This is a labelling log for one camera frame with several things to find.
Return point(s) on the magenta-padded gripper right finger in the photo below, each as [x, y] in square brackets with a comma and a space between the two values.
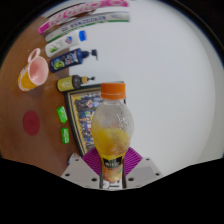
[137, 167]

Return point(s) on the blue pump bottle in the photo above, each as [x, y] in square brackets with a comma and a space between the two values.
[66, 60]

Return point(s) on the small green packet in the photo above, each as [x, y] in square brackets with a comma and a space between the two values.
[65, 135]
[62, 114]

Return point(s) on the yellow and black pump bottle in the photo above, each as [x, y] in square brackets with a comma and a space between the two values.
[70, 82]

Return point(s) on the white blue-capped bottle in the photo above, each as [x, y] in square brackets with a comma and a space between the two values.
[63, 42]

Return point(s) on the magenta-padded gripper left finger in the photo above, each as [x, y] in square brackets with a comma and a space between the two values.
[87, 166]

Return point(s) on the pink and yellow mug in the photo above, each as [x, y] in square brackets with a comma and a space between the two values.
[32, 72]

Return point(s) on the orange-capped juice bottle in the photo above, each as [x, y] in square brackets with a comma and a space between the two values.
[112, 133]

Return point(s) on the pink and white tube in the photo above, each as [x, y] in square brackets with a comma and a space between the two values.
[80, 10]

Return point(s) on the flat round red coaster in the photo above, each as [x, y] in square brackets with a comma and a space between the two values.
[31, 123]

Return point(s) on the white and green tube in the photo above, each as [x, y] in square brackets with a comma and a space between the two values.
[87, 22]

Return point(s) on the dark-framed colourful picture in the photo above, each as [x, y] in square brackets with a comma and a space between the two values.
[81, 116]

